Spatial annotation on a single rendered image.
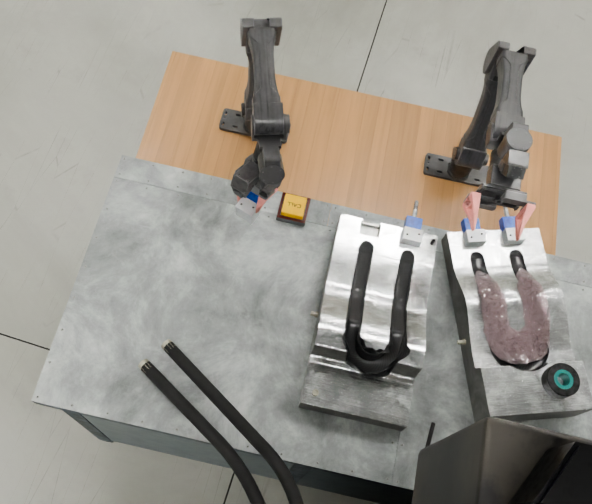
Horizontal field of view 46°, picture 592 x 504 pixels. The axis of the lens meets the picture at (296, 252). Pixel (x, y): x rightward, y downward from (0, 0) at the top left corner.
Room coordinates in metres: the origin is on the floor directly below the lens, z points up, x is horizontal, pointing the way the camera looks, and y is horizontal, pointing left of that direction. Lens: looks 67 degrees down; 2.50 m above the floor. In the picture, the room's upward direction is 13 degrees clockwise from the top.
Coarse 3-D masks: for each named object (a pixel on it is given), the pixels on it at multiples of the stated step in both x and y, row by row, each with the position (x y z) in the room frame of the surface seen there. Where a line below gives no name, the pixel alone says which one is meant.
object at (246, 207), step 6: (252, 192) 0.81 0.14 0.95; (246, 198) 0.78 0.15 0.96; (252, 198) 0.79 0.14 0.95; (240, 204) 0.76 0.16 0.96; (246, 204) 0.76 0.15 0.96; (252, 204) 0.77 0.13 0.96; (240, 210) 0.75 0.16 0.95; (246, 210) 0.75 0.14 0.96; (252, 210) 0.75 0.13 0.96; (240, 216) 0.75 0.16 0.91; (246, 216) 0.74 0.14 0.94; (252, 216) 0.74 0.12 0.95; (252, 222) 0.74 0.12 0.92
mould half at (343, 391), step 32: (352, 224) 0.81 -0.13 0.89; (384, 224) 0.83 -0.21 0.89; (352, 256) 0.72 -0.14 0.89; (384, 256) 0.74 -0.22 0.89; (416, 256) 0.76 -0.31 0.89; (384, 288) 0.65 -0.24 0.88; (416, 288) 0.67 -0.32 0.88; (320, 320) 0.52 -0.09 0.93; (384, 320) 0.56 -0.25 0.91; (416, 320) 0.58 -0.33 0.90; (320, 352) 0.45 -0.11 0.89; (416, 352) 0.49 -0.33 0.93; (320, 384) 0.39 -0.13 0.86; (352, 384) 0.40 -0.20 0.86; (384, 384) 0.42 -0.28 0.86; (352, 416) 0.33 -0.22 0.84; (384, 416) 0.34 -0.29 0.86
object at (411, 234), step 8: (416, 200) 0.92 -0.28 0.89; (416, 208) 0.89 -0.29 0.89; (408, 216) 0.86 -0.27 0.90; (416, 216) 0.87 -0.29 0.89; (408, 224) 0.84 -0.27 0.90; (416, 224) 0.84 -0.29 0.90; (408, 232) 0.81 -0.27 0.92; (416, 232) 0.81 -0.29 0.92; (400, 240) 0.79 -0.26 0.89; (408, 240) 0.79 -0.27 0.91; (416, 240) 0.79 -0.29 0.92
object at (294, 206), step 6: (288, 198) 0.87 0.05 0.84; (294, 198) 0.87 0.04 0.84; (300, 198) 0.88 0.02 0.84; (306, 198) 0.88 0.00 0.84; (288, 204) 0.85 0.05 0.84; (294, 204) 0.86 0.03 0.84; (300, 204) 0.86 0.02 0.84; (282, 210) 0.83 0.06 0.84; (288, 210) 0.83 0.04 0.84; (294, 210) 0.84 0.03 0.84; (300, 210) 0.84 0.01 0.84; (288, 216) 0.82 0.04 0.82; (294, 216) 0.82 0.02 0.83; (300, 216) 0.82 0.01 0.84
